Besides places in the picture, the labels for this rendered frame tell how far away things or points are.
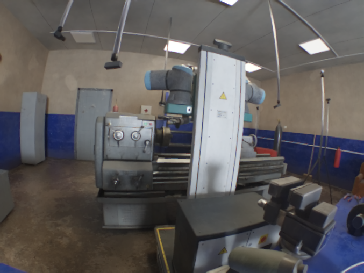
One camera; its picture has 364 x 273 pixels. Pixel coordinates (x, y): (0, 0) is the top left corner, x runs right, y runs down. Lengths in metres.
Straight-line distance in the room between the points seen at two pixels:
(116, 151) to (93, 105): 3.45
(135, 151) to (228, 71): 1.21
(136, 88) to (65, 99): 2.23
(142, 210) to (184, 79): 1.48
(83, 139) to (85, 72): 2.01
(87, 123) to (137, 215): 3.64
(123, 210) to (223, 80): 1.65
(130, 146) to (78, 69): 4.13
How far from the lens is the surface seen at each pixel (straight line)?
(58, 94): 5.55
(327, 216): 0.57
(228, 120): 1.07
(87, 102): 5.14
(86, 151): 5.21
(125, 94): 5.06
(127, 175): 1.69
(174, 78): 1.10
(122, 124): 1.73
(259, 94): 1.42
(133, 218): 2.04
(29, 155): 4.81
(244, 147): 2.52
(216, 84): 1.06
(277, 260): 0.29
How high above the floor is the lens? 1.26
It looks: 4 degrees down
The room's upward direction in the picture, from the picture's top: 5 degrees clockwise
